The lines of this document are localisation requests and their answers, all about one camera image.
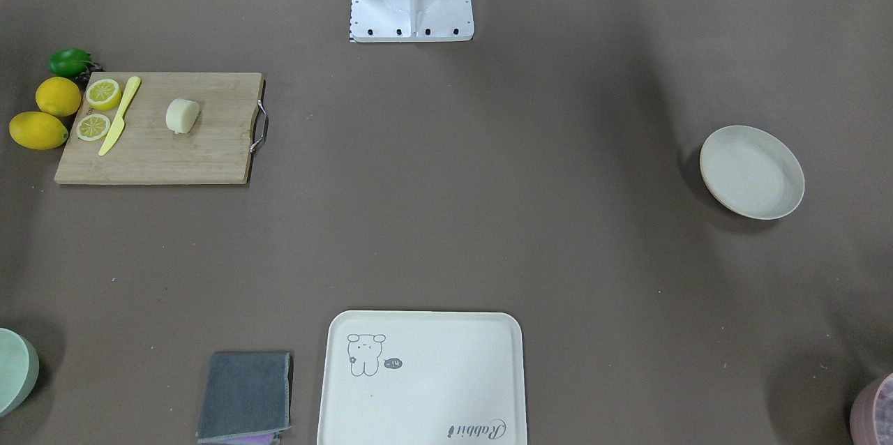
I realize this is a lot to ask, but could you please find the lemon half slice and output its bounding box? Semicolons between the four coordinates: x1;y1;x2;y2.
73;112;112;141
85;77;123;112

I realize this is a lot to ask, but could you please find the mint green bowl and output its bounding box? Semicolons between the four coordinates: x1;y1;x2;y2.
1;328;39;417

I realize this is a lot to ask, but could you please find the yellow plastic knife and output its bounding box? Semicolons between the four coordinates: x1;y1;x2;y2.
98;76;142;156

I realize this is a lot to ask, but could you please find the white steamed bun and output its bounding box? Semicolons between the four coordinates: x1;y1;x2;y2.
165;98;200;134

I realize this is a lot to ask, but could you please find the grey folded cloth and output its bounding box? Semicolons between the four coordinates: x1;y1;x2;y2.
197;351;292;444

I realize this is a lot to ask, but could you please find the green lime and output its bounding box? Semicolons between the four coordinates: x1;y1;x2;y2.
47;47;93;79

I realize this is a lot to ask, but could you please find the pink bowl of ice cubes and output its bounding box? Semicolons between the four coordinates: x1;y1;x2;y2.
849;374;892;444

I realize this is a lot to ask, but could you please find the whole yellow lemon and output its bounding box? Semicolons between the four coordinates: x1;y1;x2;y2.
8;112;69;151
35;76;82;117

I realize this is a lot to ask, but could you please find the cream rectangular tray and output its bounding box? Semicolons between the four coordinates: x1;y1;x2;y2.
317;310;527;444

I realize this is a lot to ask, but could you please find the cream round plate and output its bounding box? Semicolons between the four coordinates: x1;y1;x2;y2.
699;125;806;220

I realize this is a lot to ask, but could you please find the wooden cutting board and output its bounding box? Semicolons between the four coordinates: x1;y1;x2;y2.
54;71;264;186

